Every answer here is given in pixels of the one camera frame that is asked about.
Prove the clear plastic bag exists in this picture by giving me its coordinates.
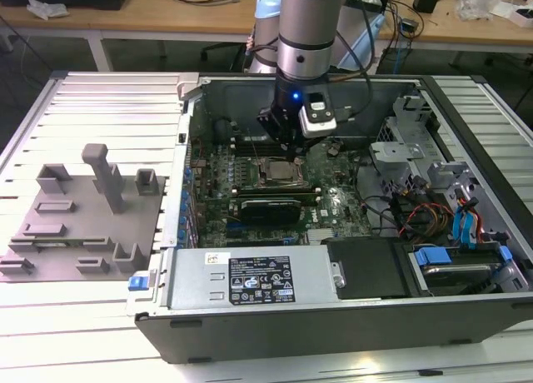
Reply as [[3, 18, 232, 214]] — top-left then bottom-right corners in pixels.
[[454, 0, 516, 21]]

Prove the silver green CPU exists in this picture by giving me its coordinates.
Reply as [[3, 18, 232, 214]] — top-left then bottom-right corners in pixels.
[[266, 161, 300, 183]]

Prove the CPU socket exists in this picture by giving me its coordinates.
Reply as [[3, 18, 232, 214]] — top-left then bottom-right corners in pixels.
[[256, 156, 311, 191]]

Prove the grey parts rack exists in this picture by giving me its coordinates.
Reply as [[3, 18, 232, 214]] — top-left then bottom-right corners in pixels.
[[0, 142, 170, 285]]

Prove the grey metal disk bay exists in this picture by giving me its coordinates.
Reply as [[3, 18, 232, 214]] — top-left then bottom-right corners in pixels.
[[368, 140, 425, 196]]

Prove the wooden desk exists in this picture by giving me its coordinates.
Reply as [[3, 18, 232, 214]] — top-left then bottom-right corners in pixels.
[[0, 0, 533, 74]]

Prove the grey case latch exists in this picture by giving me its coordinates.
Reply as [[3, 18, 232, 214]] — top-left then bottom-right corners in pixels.
[[176, 73, 202, 100]]

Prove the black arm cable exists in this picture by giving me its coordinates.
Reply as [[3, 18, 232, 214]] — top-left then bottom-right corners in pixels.
[[328, 0, 376, 122]]

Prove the green RAM stick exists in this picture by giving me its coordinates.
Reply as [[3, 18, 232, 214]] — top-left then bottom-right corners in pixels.
[[31, 240, 87, 250], [233, 189, 321, 202]]

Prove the white cardboard box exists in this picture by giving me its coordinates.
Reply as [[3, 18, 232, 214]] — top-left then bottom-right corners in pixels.
[[512, 6, 533, 28]]

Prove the red yellow wire bundle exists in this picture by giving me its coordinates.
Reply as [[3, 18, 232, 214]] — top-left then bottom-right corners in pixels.
[[398, 202, 456, 236]]

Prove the silver finned heatsink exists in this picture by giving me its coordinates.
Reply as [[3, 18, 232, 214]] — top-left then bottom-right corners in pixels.
[[306, 227, 339, 246]]

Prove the crumpled white paper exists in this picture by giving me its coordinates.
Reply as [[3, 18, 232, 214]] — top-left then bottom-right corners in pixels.
[[26, 0, 70, 21]]

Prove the blue flat wire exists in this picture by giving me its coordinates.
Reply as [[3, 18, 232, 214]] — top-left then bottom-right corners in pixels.
[[452, 203, 470, 246], [464, 196, 486, 247]]

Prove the green motherboard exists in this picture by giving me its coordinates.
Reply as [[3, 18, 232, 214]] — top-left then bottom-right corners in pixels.
[[186, 137, 378, 250]]

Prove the hard disk in blue carrier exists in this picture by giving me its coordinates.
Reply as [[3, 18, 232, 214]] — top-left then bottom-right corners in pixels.
[[410, 244, 517, 297]]

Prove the black plastic shroud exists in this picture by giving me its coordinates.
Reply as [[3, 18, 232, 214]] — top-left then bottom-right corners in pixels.
[[326, 236, 413, 300]]

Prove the black graphics card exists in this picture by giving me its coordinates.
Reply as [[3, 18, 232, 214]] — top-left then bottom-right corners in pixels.
[[237, 196, 304, 227]]

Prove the grey power supply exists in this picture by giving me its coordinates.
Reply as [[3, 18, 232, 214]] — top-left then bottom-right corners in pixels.
[[160, 247, 341, 311]]

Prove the black grey PC case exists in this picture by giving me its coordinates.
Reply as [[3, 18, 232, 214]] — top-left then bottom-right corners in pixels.
[[124, 72, 533, 366]]

